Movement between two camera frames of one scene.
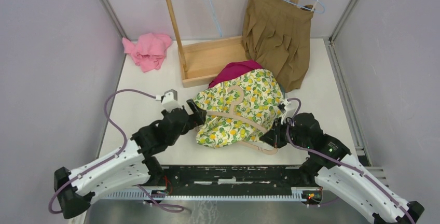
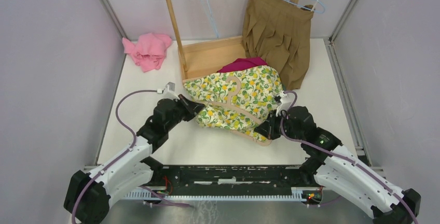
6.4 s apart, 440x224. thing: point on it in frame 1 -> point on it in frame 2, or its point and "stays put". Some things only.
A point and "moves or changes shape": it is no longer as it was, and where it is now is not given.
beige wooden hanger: x=270 y=151 -> x=260 y=140
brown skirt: x=276 y=35 stays put
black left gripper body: x=193 y=122 -> x=181 y=113
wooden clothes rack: x=198 y=61 stays put
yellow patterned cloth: x=260 y=105 moves or changes shape
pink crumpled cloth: x=149 y=51 stays put
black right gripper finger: x=271 y=137 -> x=265 y=129
